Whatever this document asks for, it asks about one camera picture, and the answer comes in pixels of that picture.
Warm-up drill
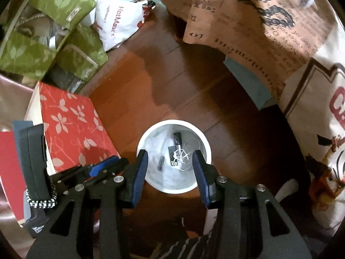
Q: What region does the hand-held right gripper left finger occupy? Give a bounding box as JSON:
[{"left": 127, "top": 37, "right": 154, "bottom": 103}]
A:
[{"left": 25, "top": 149, "right": 149, "bottom": 259}]

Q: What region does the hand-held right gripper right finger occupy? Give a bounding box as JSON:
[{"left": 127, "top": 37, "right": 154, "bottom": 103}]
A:
[{"left": 192, "top": 150, "right": 298, "bottom": 259}]

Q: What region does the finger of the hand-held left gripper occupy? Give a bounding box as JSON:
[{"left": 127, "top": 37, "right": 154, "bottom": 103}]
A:
[
  {"left": 51, "top": 155, "right": 121, "bottom": 188},
  {"left": 89, "top": 158, "right": 130, "bottom": 186}
]

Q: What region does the white wire bundle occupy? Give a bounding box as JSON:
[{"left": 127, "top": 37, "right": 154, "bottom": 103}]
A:
[{"left": 168, "top": 140, "right": 201, "bottom": 171}]

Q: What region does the white plastic bucket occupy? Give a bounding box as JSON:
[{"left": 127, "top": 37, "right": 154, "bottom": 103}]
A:
[{"left": 137, "top": 119, "right": 211, "bottom": 194}]

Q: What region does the red paper envelope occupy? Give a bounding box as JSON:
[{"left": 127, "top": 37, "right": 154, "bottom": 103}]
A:
[{"left": 0, "top": 131, "right": 27, "bottom": 222}]

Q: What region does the red floral box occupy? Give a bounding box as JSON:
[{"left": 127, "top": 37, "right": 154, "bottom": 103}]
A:
[{"left": 24, "top": 81, "right": 121, "bottom": 173}]

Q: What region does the brown shiny cloth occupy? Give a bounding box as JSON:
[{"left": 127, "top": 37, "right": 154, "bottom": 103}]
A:
[{"left": 0, "top": 74, "right": 38, "bottom": 134}]

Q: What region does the black white striped garment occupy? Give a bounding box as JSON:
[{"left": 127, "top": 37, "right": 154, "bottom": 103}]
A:
[{"left": 159, "top": 232, "right": 219, "bottom": 259}]

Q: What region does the dark grey bag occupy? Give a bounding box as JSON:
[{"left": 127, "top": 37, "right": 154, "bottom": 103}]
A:
[{"left": 43, "top": 65, "right": 81, "bottom": 93}]

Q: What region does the teal bed sheet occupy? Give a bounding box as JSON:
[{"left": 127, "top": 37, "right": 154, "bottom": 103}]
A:
[{"left": 223, "top": 57, "right": 273, "bottom": 111}]

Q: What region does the green leaf-print bag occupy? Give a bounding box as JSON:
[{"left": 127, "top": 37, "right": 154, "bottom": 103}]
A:
[
  {"left": 54, "top": 25, "right": 109, "bottom": 81},
  {"left": 0, "top": 30, "right": 58, "bottom": 81},
  {"left": 27, "top": 0, "right": 97, "bottom": 30}
]

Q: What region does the white plastic bag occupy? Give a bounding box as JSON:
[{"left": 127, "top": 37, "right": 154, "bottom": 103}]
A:
[{"left": 92, "top": 0, "right": 151, "bottom": 52}]

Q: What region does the printed blanket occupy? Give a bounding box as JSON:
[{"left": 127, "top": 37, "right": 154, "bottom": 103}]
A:
[{"left": 149, "top": 0, "right": 345, "bottom": 230}]

